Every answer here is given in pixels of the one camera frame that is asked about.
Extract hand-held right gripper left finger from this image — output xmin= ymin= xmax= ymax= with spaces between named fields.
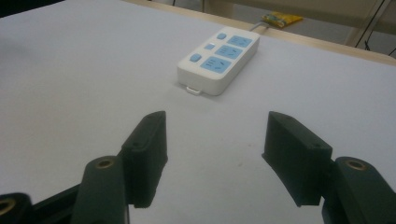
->
xmin=70 ymin=110 xmax=169 ymax=224

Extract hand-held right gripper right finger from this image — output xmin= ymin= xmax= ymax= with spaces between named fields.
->
xmin=262 ymin=110 xmax=396 ymax=224

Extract white power strip blue sockets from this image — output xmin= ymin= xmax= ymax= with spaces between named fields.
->
xmin=177 ymin=26 xmax=261 ymax=97

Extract yellow snack packet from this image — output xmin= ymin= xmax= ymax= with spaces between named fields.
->
xmin=261 ymin=11 xmax=304 ymax=29

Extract light wooden bench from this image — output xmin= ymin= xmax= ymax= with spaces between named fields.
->
xmin=202 ymin=0 xmax=396 ymax=48

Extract black stand legs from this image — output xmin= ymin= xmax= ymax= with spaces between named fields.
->
xmin=354 ymin=0 xmax=396 ymax=57

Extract grey power strip cable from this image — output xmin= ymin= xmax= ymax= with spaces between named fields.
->
xmin=248 ymin=21 xmax=270 ymax=33

